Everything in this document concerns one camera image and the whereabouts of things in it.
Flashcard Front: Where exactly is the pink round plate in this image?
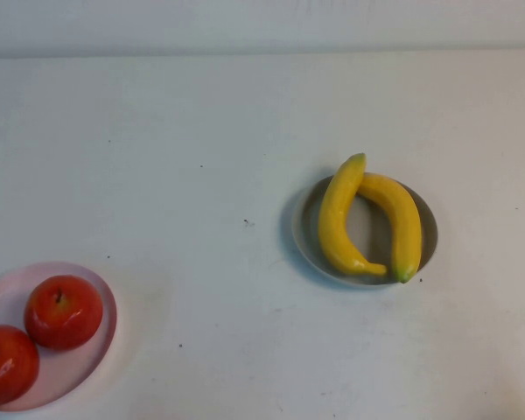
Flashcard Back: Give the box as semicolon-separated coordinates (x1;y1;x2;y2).
0;261;118;412

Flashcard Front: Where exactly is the yellow banana with straight stem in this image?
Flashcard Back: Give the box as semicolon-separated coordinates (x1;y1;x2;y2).
318;152;389;277

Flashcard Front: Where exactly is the red apple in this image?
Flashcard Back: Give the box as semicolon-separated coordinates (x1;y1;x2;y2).
24;274;105;351
0;324;41;407

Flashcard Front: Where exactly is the grey round plate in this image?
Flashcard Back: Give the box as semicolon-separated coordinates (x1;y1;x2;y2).
290;172;439;291

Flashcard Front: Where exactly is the yellow banana with curved stem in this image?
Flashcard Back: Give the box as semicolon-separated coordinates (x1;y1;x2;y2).
357;172;423;284

